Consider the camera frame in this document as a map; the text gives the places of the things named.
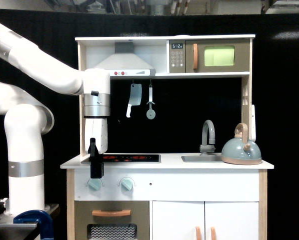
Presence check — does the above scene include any toy oven door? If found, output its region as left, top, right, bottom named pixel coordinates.
left=74, top=200, right=150, bottom=240

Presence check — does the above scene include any left white cabinet door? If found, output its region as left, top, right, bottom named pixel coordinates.
left=152, top=201, right=205, bottom=240

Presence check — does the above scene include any toy microwave with orange handle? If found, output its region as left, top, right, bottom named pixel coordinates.
left=168, top=39, right=250, bottom=73

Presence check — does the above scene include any right white cabinet door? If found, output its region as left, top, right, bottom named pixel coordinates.
left=205, top=202, right=259, bottom=240

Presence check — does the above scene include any grey-blue toy teapot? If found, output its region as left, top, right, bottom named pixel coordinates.
left=221, top=123, right=262, bottom=165

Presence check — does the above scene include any grey toy sink basin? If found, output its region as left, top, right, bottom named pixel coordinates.
left=181, top=155, right=223, bottom=163

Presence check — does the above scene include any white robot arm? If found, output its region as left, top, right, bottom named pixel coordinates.
left=0, top=23, right=111, bottom=216

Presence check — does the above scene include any toy pizza cutter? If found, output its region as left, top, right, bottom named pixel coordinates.
left=146, top=84, right=156, bottom=120

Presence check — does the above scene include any white wooden toy kitchen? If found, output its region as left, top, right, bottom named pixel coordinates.
left=61, top=34, right=274, bottom=240

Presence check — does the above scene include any white toy phone handset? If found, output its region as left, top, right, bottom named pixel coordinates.
left=251, top=104, right=256, bottom=142

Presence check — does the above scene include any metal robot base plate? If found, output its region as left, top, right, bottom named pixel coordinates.
left=0, top=203, right=60, bottom=240

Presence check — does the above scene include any grey toy range hood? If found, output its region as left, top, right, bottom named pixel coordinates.
left=95, top=42, right=156, bottom=77

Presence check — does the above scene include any blue c-clamp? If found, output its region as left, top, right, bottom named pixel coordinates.
left=13, top=210, right=54, bottom=240

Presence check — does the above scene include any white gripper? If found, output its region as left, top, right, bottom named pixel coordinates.
left=84, top=118, right=108, bottom=179

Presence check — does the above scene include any grey toy faucet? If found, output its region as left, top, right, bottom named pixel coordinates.
left=199, top=120, right=216, bottom=155

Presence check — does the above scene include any white cabinet door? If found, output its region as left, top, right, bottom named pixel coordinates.
left=205, top=202, right=259, bottom=240
left=152, top=201, right=205, bottom=240

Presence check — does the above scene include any right mint stove knob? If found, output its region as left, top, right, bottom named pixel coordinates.
left=119, top=177, right=134, bottom=191

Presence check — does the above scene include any toy cleaver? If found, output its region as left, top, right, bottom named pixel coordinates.
left=126, top=83, right=142, bottom=118

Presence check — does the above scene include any left mint stove knob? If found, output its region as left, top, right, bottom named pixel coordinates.
left=87, top=178, right=103, bottom=191

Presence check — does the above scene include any mint stove knob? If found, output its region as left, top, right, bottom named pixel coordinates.
left=87, top=178, right=103, bottom=191
left=119, top=177, right=134, bottom=191

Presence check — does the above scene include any black toy stove top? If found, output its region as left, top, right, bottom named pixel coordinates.
left=102, top=153, right=161, bottom=164

